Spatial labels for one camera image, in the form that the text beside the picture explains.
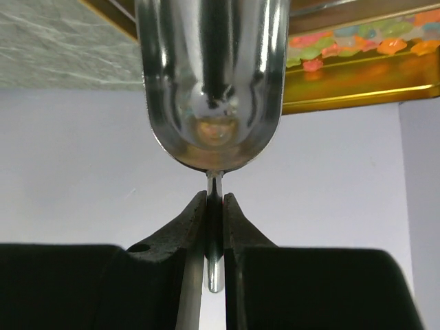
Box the gold tin of neon candies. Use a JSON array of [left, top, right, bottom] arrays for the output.
[[85, 1, 439, 114]]

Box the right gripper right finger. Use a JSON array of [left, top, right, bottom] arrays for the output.
[[223, 194, 423, 329]]

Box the silver metal scoop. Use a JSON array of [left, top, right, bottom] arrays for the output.
[[135, 1, 290, 293]]

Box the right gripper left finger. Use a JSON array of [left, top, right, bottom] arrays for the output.
[[1, 191, 206, 329]]

